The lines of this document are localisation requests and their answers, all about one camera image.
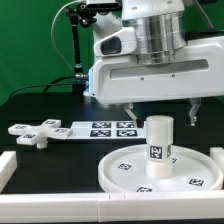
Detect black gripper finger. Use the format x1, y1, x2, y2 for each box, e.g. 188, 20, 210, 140
188, 98, 201, 126
124, 103, 144, 128

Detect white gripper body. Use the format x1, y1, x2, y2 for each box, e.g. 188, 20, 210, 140
91, 36, 224, 104

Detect white round table top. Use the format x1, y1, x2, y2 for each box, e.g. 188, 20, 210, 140
98, 144, 223, 193

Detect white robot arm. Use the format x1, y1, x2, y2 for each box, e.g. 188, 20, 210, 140
85, 0, 224, 124

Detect white marker tag plate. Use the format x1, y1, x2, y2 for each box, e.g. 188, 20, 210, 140
69, 121, 145, 140

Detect white cross-shaped table base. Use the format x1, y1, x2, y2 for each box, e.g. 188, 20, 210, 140
8, 119, 73, 149

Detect black cables on table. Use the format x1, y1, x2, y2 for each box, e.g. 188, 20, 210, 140
7, 75, 87, 101

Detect white U-shaped border frame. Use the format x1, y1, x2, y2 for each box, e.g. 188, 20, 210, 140
0, 151, 224, 223

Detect grey camera cable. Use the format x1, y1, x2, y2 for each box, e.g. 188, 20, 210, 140
50, 0, 83, 76

